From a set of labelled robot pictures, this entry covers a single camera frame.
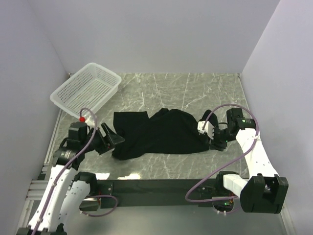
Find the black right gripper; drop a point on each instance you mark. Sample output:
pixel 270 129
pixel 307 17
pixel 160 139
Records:
pixel 214 144

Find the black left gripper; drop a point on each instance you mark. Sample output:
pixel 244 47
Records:
pixel 107 144

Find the black t shirt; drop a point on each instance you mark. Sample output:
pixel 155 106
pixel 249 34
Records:
pixel 166 132

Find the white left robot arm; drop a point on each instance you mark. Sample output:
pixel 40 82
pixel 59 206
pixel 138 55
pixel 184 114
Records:
pixel 67 187

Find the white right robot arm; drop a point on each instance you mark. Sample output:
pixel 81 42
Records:
pixel 265 191

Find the white plastic basket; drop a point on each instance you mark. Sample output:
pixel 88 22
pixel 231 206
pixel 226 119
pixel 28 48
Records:
pixel 90 87

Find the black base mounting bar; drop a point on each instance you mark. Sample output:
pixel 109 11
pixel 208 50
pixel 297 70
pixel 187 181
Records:
pixel 161 192

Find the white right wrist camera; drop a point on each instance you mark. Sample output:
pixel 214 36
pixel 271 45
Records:
pixel 205 127

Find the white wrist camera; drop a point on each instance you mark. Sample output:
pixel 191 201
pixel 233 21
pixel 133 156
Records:
pixel 90 121
pixel 205 127

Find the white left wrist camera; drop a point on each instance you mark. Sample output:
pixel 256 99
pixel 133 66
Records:
pixel 90 121

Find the aluminium frame rail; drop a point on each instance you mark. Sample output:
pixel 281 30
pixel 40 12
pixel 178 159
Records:
pixel 37 187

